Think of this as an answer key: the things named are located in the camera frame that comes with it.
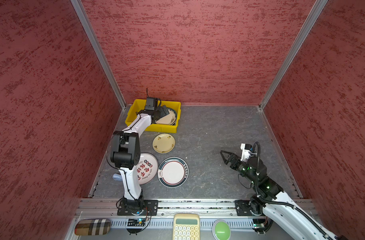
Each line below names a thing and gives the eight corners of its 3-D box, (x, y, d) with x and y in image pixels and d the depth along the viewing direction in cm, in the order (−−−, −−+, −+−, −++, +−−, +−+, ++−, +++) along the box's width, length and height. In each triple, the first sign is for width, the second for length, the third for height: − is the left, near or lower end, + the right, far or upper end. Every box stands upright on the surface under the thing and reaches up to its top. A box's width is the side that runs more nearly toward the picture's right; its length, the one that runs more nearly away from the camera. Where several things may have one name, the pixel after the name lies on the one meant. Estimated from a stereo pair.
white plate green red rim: (156, 187, 82) (156, 186, 81) (160, 158, 94) (159, 156, 92) (188, 187, 83) (188, 186, 81) (188, 158, 94) (188, 156, 92)
